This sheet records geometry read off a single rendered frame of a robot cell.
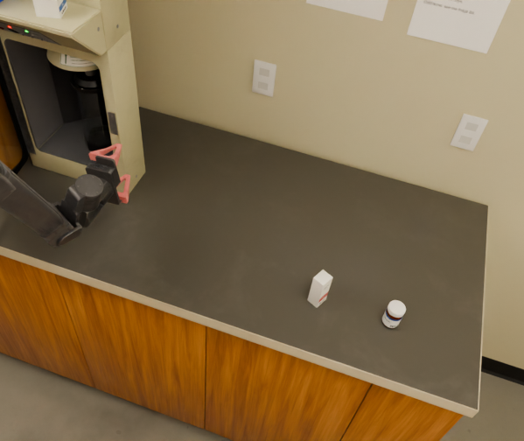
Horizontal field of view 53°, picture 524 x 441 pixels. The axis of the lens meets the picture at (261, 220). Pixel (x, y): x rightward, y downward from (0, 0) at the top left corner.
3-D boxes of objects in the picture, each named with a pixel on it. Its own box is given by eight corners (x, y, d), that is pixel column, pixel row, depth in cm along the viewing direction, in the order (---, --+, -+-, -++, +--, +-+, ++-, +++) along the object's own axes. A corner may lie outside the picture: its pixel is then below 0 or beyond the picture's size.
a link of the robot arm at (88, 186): (32, 219, 112) (58, 248, 111) (35, 188, 103) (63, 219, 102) (80, 194, 119) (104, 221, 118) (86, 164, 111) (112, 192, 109)
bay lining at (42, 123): (81, 103, 170) (59, -4, 143) (154, 124, 166) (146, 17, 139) (36, 149, 154) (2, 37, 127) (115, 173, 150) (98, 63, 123)
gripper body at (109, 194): (114, 167, 118) (96, 189, 113) (123, 200, 125) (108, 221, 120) (88, 162, 119) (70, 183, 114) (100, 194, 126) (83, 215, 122)
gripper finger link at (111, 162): (130, 139, 121) (109, 164, 115) (136, 163, 126) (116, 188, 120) (104, 134, 123) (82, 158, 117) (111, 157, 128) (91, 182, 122)
